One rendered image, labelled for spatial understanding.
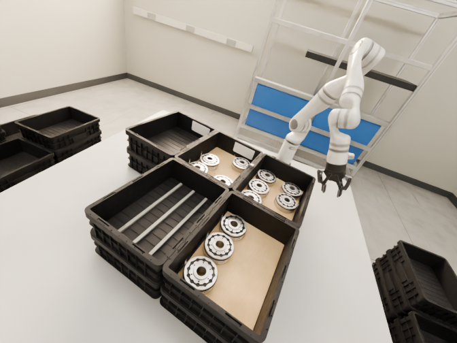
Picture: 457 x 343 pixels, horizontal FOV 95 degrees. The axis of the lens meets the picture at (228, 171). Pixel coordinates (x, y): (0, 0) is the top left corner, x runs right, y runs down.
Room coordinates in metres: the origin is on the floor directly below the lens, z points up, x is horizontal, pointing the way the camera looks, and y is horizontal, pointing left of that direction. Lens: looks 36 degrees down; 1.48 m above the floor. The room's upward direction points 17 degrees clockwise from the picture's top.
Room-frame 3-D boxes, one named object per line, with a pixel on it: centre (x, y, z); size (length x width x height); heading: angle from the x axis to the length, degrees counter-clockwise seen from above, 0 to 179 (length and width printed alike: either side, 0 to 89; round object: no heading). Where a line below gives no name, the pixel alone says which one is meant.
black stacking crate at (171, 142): (0.97, 0.33, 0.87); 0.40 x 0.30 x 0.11; 162
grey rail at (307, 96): (2.68, -0.78, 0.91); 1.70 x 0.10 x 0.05; 82
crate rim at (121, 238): (0.50, 0.18, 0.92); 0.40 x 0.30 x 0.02; 162
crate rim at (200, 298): (0.40, -0.11, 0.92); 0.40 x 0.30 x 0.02; 162
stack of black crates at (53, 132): (1.20, 1.25, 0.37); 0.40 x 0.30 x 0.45; 172
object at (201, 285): (0.32, -0.01, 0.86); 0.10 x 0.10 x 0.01
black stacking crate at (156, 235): (0.50, 0.18, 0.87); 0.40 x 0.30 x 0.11; 162
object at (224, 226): (0.53, -0.08, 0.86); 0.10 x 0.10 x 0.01
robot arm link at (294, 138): (1.18, -0.31, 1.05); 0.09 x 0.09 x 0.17; 39
